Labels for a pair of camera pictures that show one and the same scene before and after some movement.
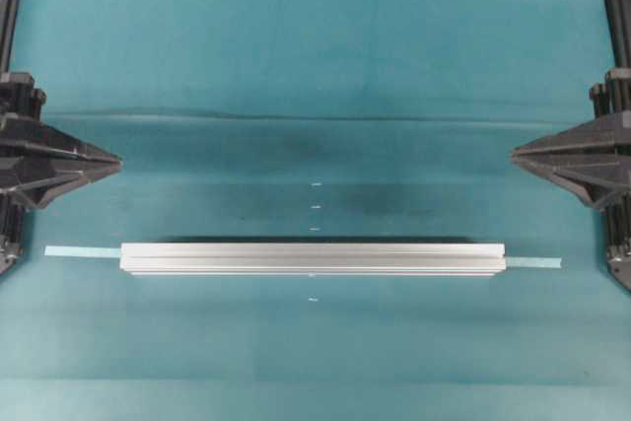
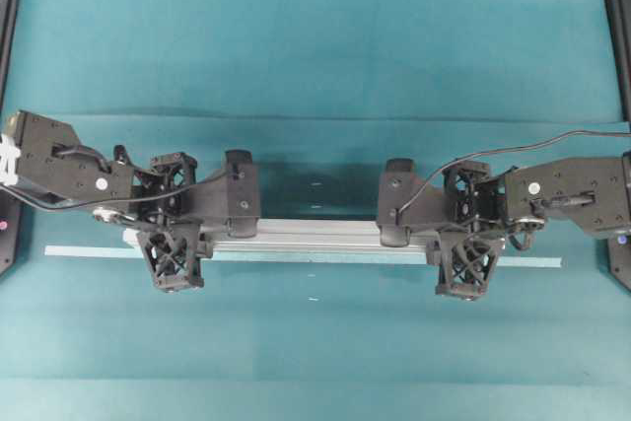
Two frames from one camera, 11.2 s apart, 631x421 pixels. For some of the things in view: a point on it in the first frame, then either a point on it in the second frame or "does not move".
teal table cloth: (324, 99) does not move
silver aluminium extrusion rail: (314, 259) -> (308, 239)
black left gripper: (23, 109) -> (170, 189)
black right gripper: (610, 107) -> (466, 259)
